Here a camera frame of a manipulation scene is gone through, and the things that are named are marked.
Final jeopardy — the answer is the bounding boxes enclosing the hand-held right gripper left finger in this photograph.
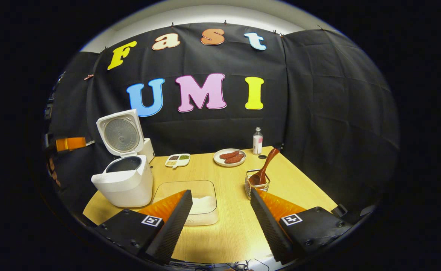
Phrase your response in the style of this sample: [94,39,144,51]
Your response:
[94,189,193,265]

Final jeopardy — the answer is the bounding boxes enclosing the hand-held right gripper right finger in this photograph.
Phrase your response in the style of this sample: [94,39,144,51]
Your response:
[250,188,353,264]

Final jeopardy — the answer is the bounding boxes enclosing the metal wire chopstick holder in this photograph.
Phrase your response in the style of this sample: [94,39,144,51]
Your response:
[245,169,271,200]

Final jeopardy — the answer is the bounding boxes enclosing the white rice cooker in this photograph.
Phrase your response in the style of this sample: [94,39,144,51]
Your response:
[91,109,154,208]

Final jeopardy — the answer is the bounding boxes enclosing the brown wooden spoon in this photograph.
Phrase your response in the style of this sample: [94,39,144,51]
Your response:
[249,148,280,186]

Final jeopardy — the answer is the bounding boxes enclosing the clear plastic container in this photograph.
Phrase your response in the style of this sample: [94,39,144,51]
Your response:
[152,180,219,226]

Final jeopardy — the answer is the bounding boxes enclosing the white divided dish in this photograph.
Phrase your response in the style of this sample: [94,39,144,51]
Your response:
[165,154,191,168]

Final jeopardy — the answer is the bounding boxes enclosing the white toaster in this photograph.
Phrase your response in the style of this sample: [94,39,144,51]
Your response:
[143,138,156,163]

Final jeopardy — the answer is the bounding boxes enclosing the white round plate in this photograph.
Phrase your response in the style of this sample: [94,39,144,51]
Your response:
[213,148,247,167]

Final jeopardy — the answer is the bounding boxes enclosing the clear bottle with pink label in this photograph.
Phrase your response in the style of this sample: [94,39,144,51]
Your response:
[252,127,263,155]

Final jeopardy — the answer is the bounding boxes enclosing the black backdrop cloth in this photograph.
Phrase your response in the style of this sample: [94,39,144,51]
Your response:
[46,23,400,219]

